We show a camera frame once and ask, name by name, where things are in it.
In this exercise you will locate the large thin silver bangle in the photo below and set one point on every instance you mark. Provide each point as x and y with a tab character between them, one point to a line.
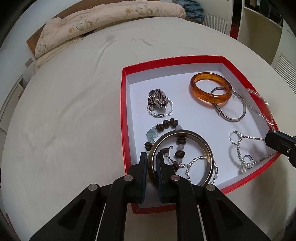
233	110

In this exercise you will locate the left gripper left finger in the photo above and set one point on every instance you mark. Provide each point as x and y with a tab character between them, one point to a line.
98	212

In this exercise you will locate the dark green bangle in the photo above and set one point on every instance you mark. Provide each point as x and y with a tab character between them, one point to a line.
180	149

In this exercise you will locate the blue crumpled cloth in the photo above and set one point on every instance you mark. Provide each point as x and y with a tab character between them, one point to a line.
193	10

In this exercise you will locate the wall switch plate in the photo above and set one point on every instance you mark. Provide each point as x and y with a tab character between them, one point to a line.
29	62

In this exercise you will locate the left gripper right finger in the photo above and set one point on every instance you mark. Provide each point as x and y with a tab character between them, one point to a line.
203	213

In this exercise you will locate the amber bangle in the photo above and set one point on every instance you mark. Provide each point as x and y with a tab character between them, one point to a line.
210	88

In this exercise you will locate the wooden headboard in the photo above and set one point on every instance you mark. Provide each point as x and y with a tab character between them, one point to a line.
83	18

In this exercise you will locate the beige floral duvet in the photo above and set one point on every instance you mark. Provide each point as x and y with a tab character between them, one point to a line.
164	9

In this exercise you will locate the white wardrobe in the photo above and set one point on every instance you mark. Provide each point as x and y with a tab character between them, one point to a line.
260	27

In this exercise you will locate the white low cabinet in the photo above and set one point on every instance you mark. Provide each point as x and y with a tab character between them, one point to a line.
10	104

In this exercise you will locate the red jewelry box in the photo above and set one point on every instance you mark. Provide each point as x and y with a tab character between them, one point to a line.
238	149

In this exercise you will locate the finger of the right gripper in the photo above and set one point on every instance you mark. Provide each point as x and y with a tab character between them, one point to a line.
282	143

